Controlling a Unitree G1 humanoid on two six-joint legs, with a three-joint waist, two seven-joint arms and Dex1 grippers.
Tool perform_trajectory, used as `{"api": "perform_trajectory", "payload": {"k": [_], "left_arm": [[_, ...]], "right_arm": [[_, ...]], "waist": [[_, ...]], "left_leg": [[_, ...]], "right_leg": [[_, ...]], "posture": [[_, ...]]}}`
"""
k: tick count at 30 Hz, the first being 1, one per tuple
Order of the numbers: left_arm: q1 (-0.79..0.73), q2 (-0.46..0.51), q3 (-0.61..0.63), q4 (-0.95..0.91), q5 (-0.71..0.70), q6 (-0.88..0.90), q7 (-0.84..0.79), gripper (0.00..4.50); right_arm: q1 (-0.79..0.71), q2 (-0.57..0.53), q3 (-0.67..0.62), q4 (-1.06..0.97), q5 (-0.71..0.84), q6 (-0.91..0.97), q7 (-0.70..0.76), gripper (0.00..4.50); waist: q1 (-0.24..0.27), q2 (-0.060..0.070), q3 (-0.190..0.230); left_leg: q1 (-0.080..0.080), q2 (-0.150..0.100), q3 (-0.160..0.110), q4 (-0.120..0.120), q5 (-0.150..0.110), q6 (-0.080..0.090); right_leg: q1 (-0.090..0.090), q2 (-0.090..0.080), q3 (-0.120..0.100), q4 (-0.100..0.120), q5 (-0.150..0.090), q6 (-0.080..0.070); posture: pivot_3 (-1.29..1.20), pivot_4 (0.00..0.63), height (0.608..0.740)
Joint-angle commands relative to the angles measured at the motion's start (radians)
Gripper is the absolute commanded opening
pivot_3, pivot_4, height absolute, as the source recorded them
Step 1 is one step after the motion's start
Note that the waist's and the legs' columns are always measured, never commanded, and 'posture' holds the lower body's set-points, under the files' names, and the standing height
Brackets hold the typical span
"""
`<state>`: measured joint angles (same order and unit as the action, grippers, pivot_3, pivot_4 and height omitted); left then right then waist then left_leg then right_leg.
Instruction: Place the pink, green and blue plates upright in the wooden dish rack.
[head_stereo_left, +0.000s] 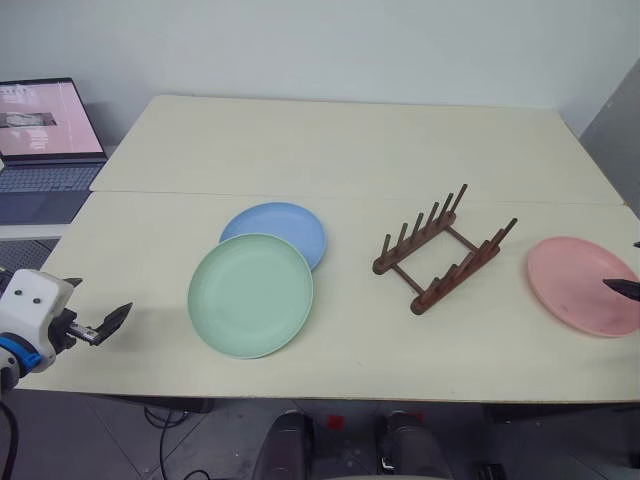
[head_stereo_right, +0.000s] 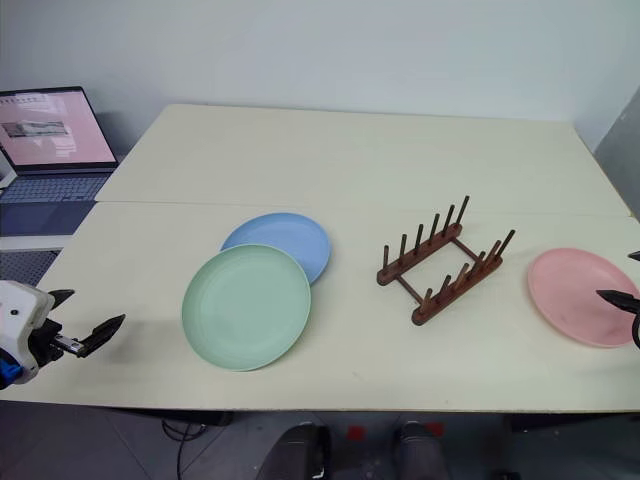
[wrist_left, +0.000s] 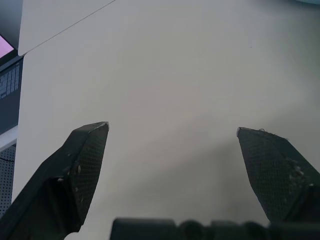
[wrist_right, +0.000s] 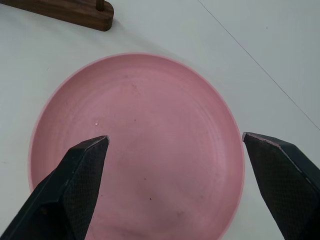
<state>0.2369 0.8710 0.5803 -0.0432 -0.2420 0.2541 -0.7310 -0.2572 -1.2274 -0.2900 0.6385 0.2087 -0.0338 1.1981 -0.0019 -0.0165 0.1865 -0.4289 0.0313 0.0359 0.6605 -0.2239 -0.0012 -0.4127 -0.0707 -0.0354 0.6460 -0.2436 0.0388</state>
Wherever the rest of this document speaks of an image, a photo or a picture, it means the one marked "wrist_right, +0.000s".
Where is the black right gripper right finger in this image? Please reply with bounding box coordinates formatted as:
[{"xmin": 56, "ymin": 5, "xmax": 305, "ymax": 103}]
[{"xmin": 241, "ymin": 132, "xmax": 320, "ymax": 240}]

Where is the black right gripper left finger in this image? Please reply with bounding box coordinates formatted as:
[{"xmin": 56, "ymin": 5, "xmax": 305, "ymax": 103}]
[{"xmin": 0, "ymin": 135, "xmax": 111, "ymax": 240}]

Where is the dark wooden rack base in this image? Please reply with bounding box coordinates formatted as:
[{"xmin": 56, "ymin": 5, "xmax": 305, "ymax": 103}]
[{"xmin": 0, "ymin": 0, "xmax": 115, "ymax": 33}]

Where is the pink round plate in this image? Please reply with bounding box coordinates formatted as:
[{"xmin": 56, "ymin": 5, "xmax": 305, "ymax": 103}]
[{"xmin": 28, "ymin": 51, "xmax": 245, "ymax": 240}]

